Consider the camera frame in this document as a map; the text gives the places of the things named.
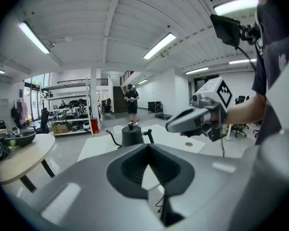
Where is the dark staircase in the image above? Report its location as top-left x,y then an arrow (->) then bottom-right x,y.
112,85 -> 129,114

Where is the black office chair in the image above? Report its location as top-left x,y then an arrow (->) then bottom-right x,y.
230,95 -> 250,138
30,108 -> 51,135

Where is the black bowl-shaped shell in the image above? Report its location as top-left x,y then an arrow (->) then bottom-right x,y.
4,129 -> 37,147

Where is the person's dark t-shirt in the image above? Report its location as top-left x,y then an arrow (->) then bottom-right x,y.
251,0 -> 289,146

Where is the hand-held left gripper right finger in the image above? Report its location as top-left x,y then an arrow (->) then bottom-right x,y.
148,144 -> 195,197

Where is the cardboard box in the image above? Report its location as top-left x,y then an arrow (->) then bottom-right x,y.
52,123 -> 71,135

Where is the white rectangular table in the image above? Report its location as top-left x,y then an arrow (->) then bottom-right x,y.
77,123 -> 206,163

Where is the black balcony railing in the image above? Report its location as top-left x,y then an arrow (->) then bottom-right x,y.
56,78 -> 109,85

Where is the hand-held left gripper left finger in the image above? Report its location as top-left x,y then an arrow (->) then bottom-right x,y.
106,144 -> 149,200

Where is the person's right forearm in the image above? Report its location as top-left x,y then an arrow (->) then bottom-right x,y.
225,93 -> 267,126

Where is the black platform cart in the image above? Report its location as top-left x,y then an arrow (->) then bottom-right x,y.
147,101 -> 173,120

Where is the clothes rack with garments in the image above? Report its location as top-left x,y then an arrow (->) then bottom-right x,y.
11,99 -> 29,128

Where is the white metal shelf rack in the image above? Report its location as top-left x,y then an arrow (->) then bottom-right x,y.
39,77 -> 95,137

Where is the person's right hand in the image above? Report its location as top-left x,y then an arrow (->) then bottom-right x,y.
198,111 -> 219,130

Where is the black power cable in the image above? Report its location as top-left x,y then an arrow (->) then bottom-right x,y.
155,193 -> 167,214

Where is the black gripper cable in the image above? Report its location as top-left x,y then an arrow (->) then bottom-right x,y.
220,133 -> 226,157

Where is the round beige table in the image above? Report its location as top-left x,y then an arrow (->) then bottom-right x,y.
0,133 -> 56,193

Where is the black chest-mounted screen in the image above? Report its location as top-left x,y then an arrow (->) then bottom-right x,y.
210,13 -> 262,50

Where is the red box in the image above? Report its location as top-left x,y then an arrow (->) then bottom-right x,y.
90,117 -> 99,134

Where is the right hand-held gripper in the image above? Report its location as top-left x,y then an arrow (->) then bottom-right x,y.
165,76 -> 233,142

